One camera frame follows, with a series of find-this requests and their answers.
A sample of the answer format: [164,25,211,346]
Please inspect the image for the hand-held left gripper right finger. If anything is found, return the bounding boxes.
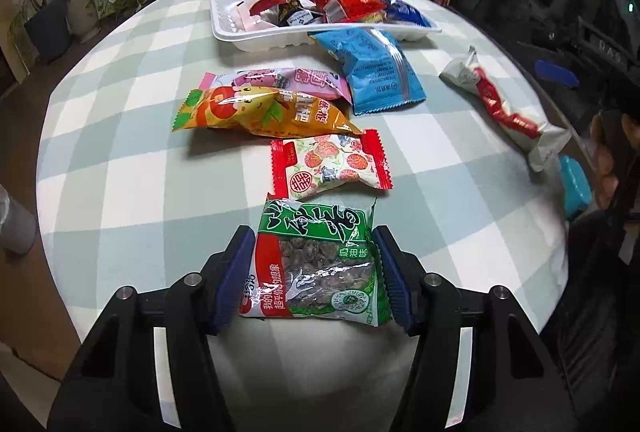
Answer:
[372,225,596,432]

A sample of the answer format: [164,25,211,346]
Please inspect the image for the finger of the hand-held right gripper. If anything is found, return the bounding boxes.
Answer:
[532,59,581,88]

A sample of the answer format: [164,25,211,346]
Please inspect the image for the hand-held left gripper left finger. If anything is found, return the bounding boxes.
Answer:
[47,225,257,432]

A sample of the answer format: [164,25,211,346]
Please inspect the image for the white and red packet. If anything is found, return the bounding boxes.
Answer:
[438,46,572,173]

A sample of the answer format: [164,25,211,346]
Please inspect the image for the green nut packet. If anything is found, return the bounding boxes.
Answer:
[238,194,392,329]

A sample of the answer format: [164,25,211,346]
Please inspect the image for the red strawberry print packet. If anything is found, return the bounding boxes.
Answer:
[269,129,394,201]

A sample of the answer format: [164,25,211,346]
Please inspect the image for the long blue cake packet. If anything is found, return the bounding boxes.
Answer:
[382,0,434,28]

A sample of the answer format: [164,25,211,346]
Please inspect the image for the orange snack packet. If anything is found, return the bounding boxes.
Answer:
[172,86,364,139]

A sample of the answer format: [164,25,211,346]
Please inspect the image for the light blue snack packet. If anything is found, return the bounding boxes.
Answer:
[311,28,427,116]

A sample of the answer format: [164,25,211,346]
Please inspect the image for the pink cartoon snack packet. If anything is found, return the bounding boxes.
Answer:
[199,67,354,106]

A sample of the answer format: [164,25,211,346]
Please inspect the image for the white plastic tray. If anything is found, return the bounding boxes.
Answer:
[210,0,443,53]

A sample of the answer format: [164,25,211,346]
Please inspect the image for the pale pink snack packet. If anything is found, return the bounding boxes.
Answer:
[224,3,277,33]

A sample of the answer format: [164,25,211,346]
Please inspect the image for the black snack packet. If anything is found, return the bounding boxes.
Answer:
[276,0,327,28]

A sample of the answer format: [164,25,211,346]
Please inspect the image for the person's right hand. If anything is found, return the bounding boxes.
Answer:
[589,109,621,210]

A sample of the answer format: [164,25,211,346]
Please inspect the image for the white trash bin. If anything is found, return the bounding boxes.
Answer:
[0,184,39,256]

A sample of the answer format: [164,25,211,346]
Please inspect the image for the plant in white pot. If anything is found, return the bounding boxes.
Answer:
[64,0,102,43]

